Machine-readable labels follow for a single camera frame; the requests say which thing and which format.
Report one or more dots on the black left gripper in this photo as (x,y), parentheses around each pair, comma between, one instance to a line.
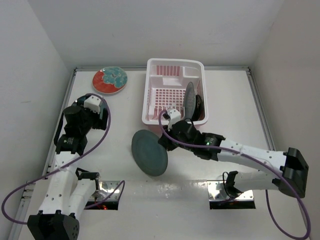
(99,124)

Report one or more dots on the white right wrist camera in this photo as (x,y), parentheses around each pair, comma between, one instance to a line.
(174,117)

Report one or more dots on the aluminium frame rail left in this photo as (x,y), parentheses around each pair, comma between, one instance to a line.
(26,192)

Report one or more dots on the red and teal plate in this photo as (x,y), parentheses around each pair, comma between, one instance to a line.
(110,80)

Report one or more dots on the dark teal speckled plate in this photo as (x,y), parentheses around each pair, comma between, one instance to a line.
(81,101)

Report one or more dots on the white pink dish rack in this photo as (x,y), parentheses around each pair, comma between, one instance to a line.
(165,85)

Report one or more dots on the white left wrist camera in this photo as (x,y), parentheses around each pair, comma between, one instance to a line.
(93,103)

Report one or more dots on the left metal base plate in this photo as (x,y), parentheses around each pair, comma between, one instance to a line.
(104,190)

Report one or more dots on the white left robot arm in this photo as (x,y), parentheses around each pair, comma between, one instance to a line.
(69,188)

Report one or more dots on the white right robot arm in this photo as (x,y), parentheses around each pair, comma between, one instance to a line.
(286,171)

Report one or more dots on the grey-green plate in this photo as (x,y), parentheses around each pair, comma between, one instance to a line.
(190,102)
(150,157)

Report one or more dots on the black small plate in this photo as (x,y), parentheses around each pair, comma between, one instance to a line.
(199,104)

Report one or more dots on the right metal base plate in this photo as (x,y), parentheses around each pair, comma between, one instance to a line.
(217,193)

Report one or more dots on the metal base plate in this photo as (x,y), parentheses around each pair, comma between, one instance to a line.
(104,190)
(217,193)

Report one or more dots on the aluminium frame rail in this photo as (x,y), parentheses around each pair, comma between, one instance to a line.
(265,125)
(26,192)

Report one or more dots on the aluminium frame rail right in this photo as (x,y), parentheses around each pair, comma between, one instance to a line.
(265,125)

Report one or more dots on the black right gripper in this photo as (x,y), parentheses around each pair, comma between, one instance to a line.
(166,143)

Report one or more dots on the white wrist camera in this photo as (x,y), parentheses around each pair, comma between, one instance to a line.
(93,103)
(174,117)

